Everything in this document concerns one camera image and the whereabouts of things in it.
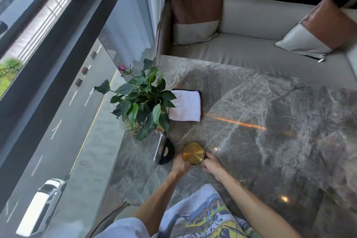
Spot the person's right hand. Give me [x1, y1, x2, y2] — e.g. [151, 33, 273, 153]
[201, 152, 225, 182]

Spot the person's left hand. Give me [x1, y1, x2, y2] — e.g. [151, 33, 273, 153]
[171, 154, 193, 176]

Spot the round gold metal container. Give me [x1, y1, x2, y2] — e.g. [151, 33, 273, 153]
[183, 142, 206, 166]

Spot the person's right forearm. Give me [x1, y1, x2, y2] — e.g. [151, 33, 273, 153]
[216, 173, 303, 238]

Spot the person's left forearm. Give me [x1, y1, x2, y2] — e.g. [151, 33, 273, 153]
[133, 169, 184, 237]

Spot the black table sign stand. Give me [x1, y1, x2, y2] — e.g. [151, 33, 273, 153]
[153, 134, 176, 165]

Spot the white printed shirt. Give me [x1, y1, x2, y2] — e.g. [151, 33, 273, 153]
[94, 183, 263, 238]

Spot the white folded cloth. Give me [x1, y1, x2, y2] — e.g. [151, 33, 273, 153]
[168, 89, 202, 123]

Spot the patterned ceramic plant pot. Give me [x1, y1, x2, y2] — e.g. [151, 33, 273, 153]
[120, 116, 141, 136]

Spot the green leafy potted plant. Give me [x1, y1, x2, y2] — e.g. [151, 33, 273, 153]
[94, 58, 177, 141]

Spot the clear wine glass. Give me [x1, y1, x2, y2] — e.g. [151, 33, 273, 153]
[165, 64, 182, 91]

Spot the beige leather sofa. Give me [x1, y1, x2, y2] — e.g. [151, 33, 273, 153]
[154, 0, 357, 91]

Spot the brown and grey square cushion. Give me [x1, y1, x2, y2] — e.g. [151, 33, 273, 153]
[275, 0, 357, 63]
[170, 0, 225, 46]

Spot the white sheer curtain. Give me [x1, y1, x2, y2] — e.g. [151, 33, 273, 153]
[98, 0, 174, 69]

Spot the white car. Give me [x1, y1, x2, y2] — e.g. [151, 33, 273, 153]
[16, 178, 67, 237]

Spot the dark window frame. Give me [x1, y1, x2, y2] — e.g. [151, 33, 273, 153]
[0, 0, 140, 213]

